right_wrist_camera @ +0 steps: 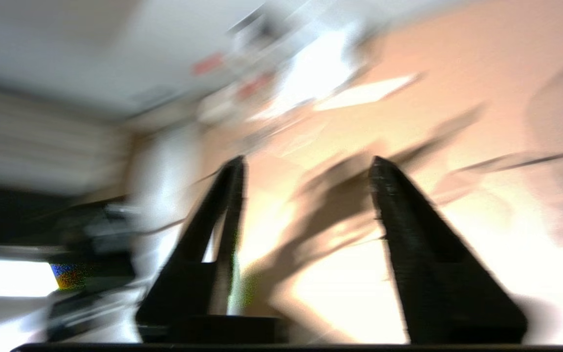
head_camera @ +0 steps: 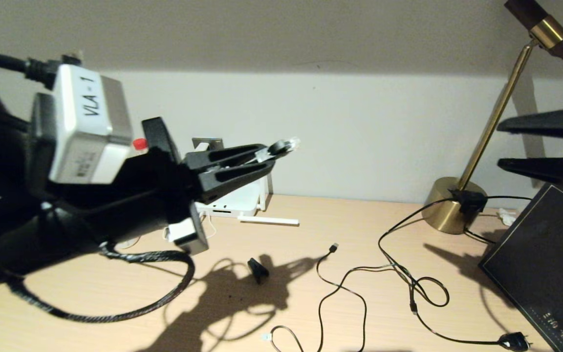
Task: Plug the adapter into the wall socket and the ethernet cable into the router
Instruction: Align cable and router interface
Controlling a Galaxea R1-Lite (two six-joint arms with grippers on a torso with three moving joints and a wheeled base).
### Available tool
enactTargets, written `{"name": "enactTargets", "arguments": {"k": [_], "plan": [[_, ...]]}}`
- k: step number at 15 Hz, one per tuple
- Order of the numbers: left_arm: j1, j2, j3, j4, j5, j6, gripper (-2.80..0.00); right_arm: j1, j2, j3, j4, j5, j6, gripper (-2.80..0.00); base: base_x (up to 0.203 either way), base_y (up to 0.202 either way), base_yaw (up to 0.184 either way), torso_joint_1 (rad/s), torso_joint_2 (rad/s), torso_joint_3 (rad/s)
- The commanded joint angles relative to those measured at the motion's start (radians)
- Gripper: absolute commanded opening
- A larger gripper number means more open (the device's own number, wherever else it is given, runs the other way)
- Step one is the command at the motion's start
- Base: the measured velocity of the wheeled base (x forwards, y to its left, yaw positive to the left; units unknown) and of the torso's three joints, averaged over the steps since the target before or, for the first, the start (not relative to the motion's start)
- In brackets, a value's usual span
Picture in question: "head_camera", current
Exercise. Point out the black charger block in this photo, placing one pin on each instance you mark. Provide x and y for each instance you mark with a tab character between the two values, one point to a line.
468	201

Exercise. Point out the clear bottle red cap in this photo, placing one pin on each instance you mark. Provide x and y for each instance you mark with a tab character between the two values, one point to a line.
140	143

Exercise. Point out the small black clip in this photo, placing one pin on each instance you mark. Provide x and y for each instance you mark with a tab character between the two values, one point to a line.
258	270

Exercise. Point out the white router with antennas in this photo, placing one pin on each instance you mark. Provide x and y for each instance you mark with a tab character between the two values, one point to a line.
242	200

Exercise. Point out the grey wall socket plate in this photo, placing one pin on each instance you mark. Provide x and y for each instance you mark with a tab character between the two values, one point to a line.
208	142

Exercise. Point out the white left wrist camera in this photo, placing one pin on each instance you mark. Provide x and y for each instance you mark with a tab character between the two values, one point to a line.
91	122

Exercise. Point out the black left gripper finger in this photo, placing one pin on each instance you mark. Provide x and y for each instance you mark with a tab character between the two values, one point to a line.
227	181
223	157

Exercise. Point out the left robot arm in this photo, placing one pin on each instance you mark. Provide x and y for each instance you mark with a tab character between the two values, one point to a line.
42	234

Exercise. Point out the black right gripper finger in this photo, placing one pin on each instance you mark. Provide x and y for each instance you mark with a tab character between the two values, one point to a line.
555	124
555	171

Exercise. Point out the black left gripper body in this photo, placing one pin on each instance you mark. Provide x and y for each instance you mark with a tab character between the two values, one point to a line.
164	190

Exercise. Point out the brass desk lamp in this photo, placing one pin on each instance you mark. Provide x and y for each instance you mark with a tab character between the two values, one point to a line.
450	215

